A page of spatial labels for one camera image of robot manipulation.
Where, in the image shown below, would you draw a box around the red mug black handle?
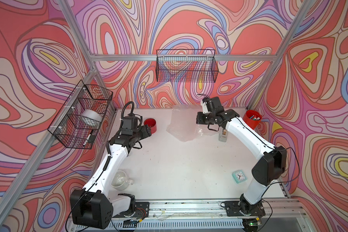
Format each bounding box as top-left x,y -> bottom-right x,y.
144,118 -> 157,134

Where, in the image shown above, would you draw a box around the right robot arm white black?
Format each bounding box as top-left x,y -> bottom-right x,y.
196,109 -> 287,216

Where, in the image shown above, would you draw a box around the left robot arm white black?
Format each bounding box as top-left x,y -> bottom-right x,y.
70,125 -> 152,229

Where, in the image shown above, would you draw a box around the flat bubble wrap sheet stack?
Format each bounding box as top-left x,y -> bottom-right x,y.
166,105 -> 219,142

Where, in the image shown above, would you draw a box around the red pen holder cup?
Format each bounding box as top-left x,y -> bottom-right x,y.
243,110 -> 263,130

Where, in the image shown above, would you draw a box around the small green alarm clock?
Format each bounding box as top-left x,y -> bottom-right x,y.
232,170 -> 247,184

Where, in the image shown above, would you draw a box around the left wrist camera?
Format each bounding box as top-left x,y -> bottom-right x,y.
121,116 -> 138,135

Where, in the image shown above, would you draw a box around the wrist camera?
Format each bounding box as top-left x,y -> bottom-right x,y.
201,97 -> 224,114
121,116 -> 138,135

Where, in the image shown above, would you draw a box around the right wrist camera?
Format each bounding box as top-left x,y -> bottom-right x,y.
201,97 -> 224,114

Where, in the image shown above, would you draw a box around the black wire basket back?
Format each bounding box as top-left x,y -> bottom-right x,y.
156,48 -> 219,83

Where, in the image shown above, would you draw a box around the black wire basket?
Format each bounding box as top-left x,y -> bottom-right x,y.
156,48 -> 219,83
47,80 -> 113,149

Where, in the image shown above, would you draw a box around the black wire basket left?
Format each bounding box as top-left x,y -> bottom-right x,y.
47,80 -> 113,149

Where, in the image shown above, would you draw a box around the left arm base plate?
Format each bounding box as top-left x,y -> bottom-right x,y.
113,202 -> 150,219

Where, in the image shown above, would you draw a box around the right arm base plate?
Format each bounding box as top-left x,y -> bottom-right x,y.
220,201 -> 266,217

